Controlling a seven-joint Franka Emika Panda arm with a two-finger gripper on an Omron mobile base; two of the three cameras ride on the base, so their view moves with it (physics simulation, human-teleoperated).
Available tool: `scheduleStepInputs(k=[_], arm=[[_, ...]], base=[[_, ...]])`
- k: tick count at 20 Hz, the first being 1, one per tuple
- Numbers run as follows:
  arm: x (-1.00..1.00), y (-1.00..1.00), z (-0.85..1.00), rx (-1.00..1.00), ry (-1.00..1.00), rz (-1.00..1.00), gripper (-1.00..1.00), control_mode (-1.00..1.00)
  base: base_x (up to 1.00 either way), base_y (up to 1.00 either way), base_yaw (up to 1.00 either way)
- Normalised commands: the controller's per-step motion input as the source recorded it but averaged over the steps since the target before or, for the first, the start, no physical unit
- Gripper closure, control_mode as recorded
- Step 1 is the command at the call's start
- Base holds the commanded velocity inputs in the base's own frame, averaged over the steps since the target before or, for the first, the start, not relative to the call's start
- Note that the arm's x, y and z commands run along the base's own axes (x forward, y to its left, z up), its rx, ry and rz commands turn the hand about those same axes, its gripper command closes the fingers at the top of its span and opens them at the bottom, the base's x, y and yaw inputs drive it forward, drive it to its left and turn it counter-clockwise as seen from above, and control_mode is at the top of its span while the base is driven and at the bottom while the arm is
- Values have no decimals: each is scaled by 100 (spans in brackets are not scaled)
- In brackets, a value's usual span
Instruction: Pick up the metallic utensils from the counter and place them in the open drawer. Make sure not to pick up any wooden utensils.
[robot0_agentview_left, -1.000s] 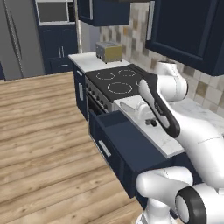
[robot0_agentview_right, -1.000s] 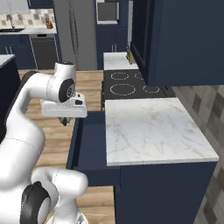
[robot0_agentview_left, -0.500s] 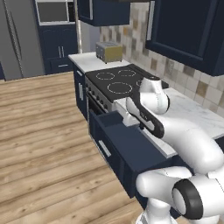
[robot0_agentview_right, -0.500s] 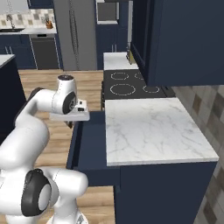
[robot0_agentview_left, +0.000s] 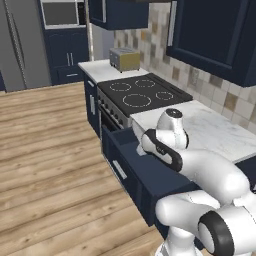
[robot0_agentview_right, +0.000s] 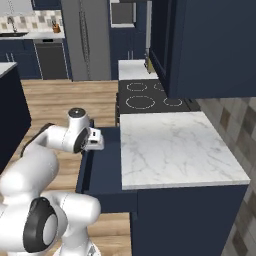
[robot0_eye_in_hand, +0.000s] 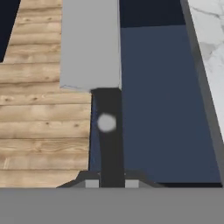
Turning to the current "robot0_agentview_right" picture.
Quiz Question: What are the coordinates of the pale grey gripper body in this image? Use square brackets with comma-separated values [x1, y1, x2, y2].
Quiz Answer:
[84, 138, 105, 152]

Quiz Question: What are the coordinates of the navy open drawer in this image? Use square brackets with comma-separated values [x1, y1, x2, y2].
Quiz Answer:
[75, 126, 139, 215]

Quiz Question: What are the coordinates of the black hob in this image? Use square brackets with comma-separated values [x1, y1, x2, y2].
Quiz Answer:
[115, 78, 201, 116]

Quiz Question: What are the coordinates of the navy kitchen island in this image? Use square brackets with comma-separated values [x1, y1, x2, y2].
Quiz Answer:
[0, 61, 33, 175]

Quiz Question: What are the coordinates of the dark grey dishwasher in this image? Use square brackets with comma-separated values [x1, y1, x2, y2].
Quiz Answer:
[32, 38, 70, 81]

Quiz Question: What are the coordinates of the olive yellow bottle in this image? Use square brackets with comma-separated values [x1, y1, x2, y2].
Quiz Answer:
[143, 49, 155, 75]

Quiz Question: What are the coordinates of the navy tall cupboard run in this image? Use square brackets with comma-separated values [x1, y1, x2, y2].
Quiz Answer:
[107, 0, 150, 81]

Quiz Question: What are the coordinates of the grey fridge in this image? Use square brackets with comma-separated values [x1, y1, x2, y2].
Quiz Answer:
[60, 0, 112, 82]

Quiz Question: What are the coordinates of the navy base cupboard run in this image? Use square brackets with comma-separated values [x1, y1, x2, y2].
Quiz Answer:
[0, 38, 43, 81]

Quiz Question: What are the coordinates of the brown pot with tools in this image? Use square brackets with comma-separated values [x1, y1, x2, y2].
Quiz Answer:
[51, 20, 62, 34]

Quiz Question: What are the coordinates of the grey microwave oven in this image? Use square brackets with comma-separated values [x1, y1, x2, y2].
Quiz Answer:
[109, 0, 137, 29]

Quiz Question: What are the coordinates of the dark sink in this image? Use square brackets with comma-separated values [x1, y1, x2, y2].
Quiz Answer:
[0, 31, 30, 38]

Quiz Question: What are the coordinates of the metal tap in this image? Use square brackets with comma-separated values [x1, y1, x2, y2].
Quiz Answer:
[6, 16, 18, 34]

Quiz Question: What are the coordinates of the small navy wall cupboard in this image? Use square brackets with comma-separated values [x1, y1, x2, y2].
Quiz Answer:
[31, 0, 63, 11]

